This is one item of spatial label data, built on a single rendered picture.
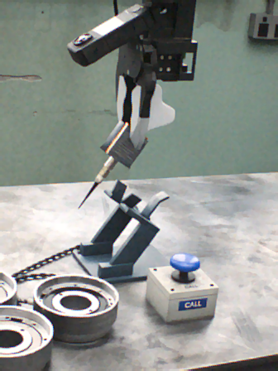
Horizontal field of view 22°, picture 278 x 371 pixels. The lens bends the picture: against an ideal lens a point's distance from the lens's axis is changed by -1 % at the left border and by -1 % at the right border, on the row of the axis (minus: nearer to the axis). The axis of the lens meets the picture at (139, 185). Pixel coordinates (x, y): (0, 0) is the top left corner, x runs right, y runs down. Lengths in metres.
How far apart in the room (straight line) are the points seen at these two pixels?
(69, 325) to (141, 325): 0.11
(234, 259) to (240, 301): 0.13
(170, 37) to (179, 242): 0.35
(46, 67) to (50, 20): 0.16
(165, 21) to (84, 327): 0.40
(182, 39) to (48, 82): 1.57
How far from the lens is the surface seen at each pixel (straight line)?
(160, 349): 0.89
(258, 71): 2.84
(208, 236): 1.20
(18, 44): 2.46
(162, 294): 0.94
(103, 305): 0.91
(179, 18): 0.97
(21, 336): 0.85
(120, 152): 0.99
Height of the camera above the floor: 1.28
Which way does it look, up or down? 20 degrees down
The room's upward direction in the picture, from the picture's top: 6 degrees clockwise
